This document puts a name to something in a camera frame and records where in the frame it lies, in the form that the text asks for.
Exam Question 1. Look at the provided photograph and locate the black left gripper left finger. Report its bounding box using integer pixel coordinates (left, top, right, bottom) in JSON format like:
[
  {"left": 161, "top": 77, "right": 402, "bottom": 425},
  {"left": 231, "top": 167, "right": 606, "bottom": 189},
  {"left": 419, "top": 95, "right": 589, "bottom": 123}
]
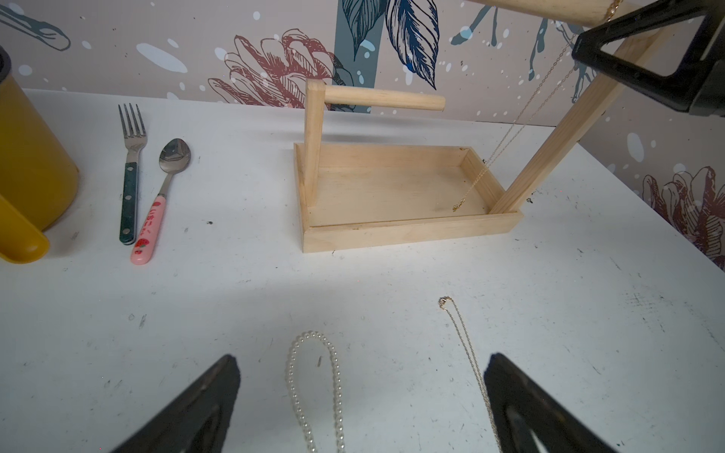
[{"left": 115, "top": 355, "right": 241, "bottom": 452}]

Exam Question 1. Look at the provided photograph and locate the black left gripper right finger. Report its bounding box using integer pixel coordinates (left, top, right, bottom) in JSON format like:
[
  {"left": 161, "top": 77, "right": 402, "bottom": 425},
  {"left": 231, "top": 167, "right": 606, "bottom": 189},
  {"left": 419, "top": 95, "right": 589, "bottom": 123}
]
[{"left": 483, "top": 353, "right": 615, "bottom": 453}]

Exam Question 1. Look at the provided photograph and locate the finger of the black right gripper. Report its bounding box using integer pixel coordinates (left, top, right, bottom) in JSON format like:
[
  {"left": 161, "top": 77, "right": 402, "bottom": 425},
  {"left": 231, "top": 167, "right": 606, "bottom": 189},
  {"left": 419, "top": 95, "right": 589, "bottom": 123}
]
[{"left": 572, "top": 1, "right": 724, "bottom": 117}]

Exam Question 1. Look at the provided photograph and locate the thin gold chain necklace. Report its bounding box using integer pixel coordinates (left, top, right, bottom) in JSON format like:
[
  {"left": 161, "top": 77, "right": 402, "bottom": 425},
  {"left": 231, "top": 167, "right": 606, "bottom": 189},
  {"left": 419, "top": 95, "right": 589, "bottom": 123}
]
[{"left": 437, "top": 295, "right": 504, "bottom": 453}]

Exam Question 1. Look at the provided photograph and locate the wooden jewelry display stand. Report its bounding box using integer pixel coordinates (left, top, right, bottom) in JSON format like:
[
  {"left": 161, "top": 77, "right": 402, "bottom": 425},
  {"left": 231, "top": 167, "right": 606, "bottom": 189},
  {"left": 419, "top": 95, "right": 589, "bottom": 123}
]
[{"left": 293, "top": 0, "right": 675, "bottom": 254}]

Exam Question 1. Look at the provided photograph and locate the yellow pot with glass lid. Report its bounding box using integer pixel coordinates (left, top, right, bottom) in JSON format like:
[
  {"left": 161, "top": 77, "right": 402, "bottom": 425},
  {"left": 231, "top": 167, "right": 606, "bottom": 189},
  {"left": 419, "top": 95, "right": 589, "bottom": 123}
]
[{"left": 1, "top": 50, "right": 79, "bottom": 264}]

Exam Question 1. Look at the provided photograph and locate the spoon with pink handle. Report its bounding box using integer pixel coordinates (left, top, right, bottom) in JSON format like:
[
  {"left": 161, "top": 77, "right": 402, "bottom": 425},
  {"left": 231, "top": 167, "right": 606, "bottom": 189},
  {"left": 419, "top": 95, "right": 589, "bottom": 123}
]
[{"left": 130, "top": 138, "right": 192, "bottom": 265}]

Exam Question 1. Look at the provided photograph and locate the fork with green handle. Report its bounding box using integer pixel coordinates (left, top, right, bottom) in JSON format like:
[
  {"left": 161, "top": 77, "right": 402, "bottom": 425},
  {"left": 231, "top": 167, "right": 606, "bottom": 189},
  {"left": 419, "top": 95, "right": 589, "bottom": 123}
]
[{"left": 118, "top": 104, "right": 147, "bottom": 245}]

